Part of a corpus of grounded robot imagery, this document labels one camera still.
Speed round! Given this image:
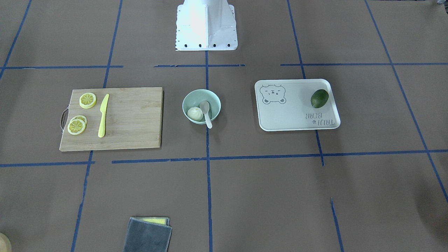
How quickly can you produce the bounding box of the white plastic spoon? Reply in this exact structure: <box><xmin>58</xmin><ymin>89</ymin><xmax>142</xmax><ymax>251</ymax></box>
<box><xmin>199</xmin><ymin>100</ymin><xmax>212</xmax><ymax>129</ymax></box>

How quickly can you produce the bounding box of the white steamed bun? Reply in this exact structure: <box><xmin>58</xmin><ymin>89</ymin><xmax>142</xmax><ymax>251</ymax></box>
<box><xmin>187</xmin><ymin>107</ymin><xmax>204</xmax><ymax>121</ymax></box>

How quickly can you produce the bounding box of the light green bowl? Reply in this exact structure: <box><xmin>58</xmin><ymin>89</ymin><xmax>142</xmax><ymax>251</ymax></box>
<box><xmin>182</xmin><ymin>89</ymin><xmax>222</xmax><ymax>125</ymax></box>

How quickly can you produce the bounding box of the white bear tray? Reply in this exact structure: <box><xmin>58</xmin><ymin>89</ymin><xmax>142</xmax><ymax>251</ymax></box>
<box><xmin>254</xmin><ymin>79</ymin><xmax>341</xmax><ymax>131</ymax></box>

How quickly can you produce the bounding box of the bamboo cutting board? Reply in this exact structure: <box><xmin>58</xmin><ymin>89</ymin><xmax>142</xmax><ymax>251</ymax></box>
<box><xmin>59</xmin><ymin>87</ymin><xmax>164</xmax><ymax>152</ymax></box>

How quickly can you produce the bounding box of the dark green avocado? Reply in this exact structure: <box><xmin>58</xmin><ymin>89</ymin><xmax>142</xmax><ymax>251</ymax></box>
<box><xmin>310</xmin><ymin>89</ymin><xmax>329</xmax><ymax>109</ymax></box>

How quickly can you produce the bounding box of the yellow sponge cloth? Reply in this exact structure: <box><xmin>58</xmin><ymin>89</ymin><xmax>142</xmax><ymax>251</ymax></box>
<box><xmin>136</xmin><ymin>217</ymin><xmax>170</xmax><ymax>225</ymax></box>

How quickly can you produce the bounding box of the yellow plastic knife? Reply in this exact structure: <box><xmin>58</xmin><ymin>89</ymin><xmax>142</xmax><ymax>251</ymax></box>
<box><xmin>98</xmin><ymin>94</ymin><xmax>110</xmax><ymax>138</ymax></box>

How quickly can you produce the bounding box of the upper lemon slice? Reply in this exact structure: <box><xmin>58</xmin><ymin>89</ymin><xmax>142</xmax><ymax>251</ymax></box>
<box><xmin>79</xmin><ymin>92</ymin><xmax>97</xmax><ymax>110</ymax></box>

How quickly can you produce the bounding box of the rear lower lemon slice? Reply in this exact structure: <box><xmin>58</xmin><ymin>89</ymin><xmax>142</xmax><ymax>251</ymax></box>
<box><xmin>70</xmin><ymin>115</ymin><xmax>88</xmax><ymax>124</ymax></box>

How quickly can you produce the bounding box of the beige round object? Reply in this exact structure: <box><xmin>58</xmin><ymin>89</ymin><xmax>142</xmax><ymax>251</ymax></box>
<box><xmin>0</xmin><ymin>233</ymin><xmax>12</xmax><ymax>252</ymax></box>

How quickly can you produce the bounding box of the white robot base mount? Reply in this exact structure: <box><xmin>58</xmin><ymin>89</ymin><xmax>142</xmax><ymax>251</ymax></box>
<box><xmin>175</xmin><ymin>0</ymin><xmax>238</xmax><ymax>51</ymax></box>

